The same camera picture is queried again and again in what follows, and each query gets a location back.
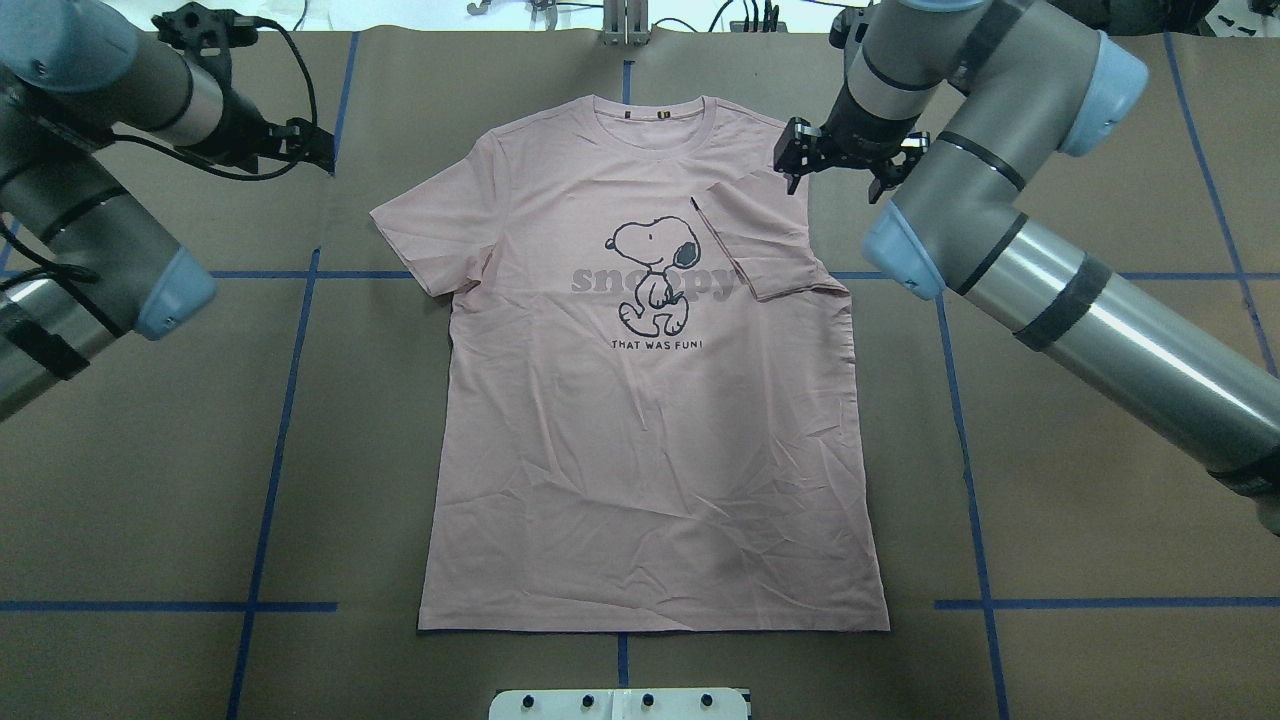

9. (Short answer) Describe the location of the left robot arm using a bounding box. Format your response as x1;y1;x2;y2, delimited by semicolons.
1;1;337;418

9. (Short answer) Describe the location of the aluminium frame post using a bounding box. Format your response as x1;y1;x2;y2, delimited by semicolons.
600;0;652;47

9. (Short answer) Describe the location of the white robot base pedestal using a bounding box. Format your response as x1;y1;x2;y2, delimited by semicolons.
488;687;753;719

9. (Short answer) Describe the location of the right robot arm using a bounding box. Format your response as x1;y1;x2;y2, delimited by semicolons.
774;1;1279;534

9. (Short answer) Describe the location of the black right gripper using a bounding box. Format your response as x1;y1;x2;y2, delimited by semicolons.
772;117;931;204

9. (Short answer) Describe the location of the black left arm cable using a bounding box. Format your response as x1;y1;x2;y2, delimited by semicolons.
100;20;321;183

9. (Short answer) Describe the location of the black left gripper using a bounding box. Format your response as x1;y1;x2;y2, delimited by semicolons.
205;95;337;174

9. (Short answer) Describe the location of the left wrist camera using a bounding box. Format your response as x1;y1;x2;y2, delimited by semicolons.
150;1;259;56

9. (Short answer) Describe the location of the pink Snoopy t-shirt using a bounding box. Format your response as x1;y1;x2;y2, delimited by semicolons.
371;96;890;633

